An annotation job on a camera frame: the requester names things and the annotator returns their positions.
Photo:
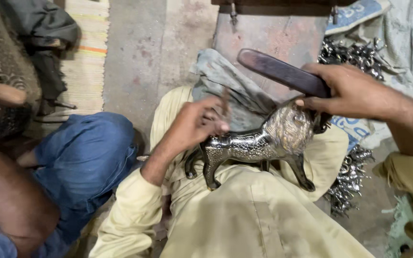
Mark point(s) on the dark wooden beam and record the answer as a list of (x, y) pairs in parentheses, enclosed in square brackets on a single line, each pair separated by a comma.
[(281, 5)]

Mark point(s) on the dark wooden mallet stick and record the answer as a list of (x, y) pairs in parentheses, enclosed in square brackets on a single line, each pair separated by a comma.
[(281, 73)]

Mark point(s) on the dark crumpled cloth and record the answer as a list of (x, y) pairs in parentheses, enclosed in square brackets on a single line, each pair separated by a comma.
[(45, 32)]

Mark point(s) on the person's left hand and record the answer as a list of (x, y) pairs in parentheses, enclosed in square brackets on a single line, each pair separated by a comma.
[(192, 123)]

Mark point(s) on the small metal chisel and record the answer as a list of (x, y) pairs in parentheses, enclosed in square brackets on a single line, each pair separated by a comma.
[(225, 102)]

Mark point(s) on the pile of shiny metal pieces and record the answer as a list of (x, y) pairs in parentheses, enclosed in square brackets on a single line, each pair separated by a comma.
[(351, 179)]

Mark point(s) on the embossed metal lion figurine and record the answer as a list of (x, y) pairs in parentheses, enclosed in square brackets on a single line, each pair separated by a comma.
[(260, 143)]

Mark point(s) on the white sack with blue print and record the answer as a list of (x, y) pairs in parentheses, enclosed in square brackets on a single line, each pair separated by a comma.
[(393, 46)]

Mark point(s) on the grey rag cloth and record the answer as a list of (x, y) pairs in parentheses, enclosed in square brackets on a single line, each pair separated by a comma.
[(228, 86)]

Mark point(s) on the reddish metal block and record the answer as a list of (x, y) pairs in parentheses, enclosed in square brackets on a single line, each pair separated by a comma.
[(274, 36)]

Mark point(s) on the metal bolt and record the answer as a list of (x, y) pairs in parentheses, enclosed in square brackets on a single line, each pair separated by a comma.
[(335, 14), (233, 14)]

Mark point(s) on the person's right hand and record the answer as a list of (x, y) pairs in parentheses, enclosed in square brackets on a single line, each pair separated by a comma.
[(353, 93)]

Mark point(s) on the striped woven mat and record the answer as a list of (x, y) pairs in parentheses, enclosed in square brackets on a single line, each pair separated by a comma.
[(88, 64)]

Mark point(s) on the person's beige clothing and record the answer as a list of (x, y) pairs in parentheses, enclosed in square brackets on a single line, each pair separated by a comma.
[(249, 215)]

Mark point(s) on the green frayed cloth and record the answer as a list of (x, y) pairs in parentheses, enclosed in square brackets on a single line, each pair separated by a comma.
[(402, 225)]

